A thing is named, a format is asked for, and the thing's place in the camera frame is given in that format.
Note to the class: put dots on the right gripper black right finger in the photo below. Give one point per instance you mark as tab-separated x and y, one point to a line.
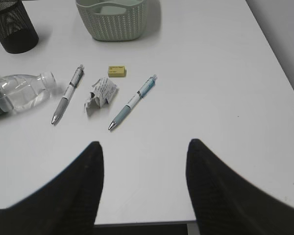
225	203

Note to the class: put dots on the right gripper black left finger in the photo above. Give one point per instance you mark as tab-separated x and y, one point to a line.
67	205

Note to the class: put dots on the waste paper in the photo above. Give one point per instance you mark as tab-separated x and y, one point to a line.
102	92

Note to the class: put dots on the clear water bottle green label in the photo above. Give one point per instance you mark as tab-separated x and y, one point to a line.
21	92

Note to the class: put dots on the blue grip white pen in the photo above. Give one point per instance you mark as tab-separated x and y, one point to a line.
120	117

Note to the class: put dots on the grey grip white pen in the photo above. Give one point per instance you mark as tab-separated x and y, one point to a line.
68	95

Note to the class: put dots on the yellow eraser near basket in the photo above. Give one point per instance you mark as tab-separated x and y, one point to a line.
116	71

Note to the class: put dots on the pale green woven basket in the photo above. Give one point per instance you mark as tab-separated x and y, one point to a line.
120	20

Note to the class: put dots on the black mesh pen holder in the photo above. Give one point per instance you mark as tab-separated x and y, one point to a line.
17	33

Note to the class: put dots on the table leg bracket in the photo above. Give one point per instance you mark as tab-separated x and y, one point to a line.
192	229

